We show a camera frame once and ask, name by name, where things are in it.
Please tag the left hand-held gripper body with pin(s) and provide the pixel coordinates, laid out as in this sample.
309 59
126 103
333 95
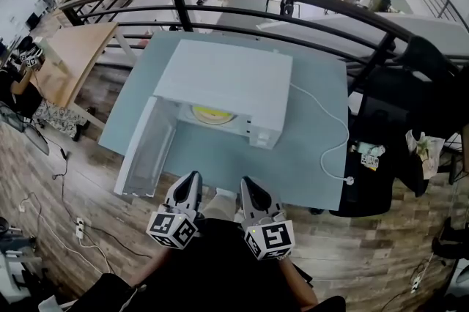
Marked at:
172 226

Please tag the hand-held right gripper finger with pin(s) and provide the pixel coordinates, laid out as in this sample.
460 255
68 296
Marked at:
244 193
264 193

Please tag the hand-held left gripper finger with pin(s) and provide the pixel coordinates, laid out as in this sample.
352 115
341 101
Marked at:
180 183
198 188

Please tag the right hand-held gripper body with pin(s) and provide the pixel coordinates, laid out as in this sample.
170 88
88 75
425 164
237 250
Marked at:
269 235

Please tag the white microwave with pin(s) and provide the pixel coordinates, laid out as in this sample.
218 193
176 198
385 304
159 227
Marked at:
223 72

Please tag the person's right forearm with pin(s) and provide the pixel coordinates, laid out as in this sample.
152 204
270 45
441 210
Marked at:
297 281

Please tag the person's left forearm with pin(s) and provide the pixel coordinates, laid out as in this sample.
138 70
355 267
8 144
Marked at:
148 268

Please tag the person's beige trousers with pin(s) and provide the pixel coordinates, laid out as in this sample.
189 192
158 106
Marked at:
220 204

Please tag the person's black shirt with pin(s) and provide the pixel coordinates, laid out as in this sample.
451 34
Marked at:
220 266

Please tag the yellow round plate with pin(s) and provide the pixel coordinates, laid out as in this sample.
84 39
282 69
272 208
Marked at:
212 112

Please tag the white floor power strip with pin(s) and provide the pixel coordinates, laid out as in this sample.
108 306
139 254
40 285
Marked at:
80 226

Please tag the patterned fabric stool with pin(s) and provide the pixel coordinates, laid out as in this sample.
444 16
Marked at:
58 118

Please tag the black office chair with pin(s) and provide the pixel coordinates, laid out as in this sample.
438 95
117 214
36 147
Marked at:
395 109

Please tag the wooden side table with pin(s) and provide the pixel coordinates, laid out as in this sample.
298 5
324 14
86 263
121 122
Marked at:
80 54

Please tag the white plastic bag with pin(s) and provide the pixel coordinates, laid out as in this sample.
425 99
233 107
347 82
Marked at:
427 151

